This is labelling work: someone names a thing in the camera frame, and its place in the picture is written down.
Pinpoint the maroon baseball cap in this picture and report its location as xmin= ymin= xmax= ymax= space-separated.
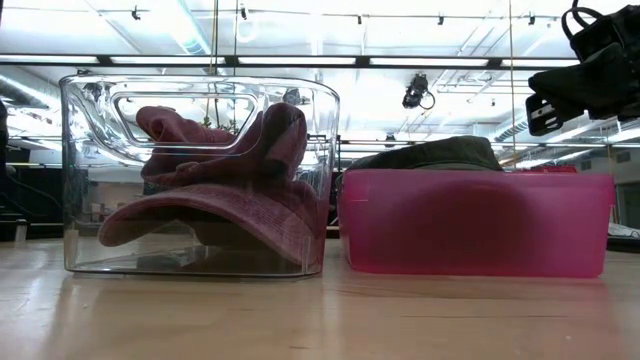
xmin=97 ymin=177 xmax=327 ymax=267
xmin=135 ymin=101 xmax=309 ymax=190

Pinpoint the small green potted plant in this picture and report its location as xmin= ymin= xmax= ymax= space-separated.
xmin=198 ymin=113 xmax=240 ymax=135

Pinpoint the black aluminium table frame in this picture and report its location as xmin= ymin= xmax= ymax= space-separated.
xmin=0 ymin=52 xmax=582 ymax=70

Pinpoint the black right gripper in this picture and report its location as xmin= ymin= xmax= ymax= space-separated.
xmin=568 ymin=2 xmax=640 ymax=63

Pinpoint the black baseball cap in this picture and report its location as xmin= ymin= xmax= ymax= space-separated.
xmin=344 ymin=134 xmax=505 ymax=173
xmin=524 ymin=41 xmax=640 ymax=138

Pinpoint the clear plastic bin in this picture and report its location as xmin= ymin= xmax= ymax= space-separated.
xmin=58 ymin=74 xmax=342 ymax=279

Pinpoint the black overhead camera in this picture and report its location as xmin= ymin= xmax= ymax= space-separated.
xmin=401 ymin=72 xmax=437 ymax=111

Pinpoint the red plastic bin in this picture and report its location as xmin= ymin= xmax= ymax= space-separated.
xmin=336 ymin=167 xmax=618 ymax=280

